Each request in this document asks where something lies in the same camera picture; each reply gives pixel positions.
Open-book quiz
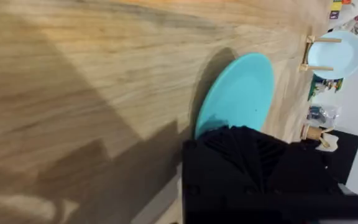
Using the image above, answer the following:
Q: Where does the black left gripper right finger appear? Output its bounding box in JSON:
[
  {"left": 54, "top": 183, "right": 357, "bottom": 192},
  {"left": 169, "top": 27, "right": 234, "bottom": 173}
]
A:
[{"left": 259, "top": 133, "right": 343, "bottom": 194}]

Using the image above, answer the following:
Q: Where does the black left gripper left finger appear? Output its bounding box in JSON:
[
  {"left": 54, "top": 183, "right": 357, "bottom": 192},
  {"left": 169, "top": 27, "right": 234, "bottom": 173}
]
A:
[{"left": 182, "top": 125, "right": 265, "bottom": 191}]

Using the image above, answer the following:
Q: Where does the small wooden peg rack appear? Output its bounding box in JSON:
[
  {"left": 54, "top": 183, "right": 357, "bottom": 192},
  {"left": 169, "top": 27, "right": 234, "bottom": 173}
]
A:
[{"left": 299, "top": 35, "right": 343, "bottom": 73}]

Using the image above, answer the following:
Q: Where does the wooden spool with twine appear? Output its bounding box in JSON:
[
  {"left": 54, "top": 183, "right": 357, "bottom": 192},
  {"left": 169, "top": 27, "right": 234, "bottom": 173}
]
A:
[{"left": 300, "top": 123, "right": 336, "bottom": 149}]

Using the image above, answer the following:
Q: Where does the black flat mat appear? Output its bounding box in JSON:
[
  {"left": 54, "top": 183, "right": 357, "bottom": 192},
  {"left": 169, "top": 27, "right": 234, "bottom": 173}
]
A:
[{"left": 318, "top": 129, "right": 358, "bottom": 185}]

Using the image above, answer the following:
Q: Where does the clear bag with small parts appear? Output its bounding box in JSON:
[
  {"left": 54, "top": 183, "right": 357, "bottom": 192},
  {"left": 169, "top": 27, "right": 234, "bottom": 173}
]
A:
[{"left": 306, "top": 105, "right": 342, "bottom": 128}]

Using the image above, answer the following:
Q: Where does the turquoise plate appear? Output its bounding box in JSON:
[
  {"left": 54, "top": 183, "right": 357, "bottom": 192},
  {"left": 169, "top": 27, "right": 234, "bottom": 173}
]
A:
[{"left": 194, "top": 52, "right": 275, "bottom": 140}]

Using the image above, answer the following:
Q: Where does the pale blue plate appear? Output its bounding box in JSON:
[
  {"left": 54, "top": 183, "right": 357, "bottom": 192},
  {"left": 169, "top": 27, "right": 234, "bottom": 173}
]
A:
[{"left": 307, "top": 30, "right": 358, "bottom": 80}]

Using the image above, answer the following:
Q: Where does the white box with stickers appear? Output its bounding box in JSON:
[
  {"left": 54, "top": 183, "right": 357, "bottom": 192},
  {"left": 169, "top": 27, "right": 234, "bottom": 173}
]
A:
[{"left": 328, "top": 0, "right": 358, "bottom": 29}]

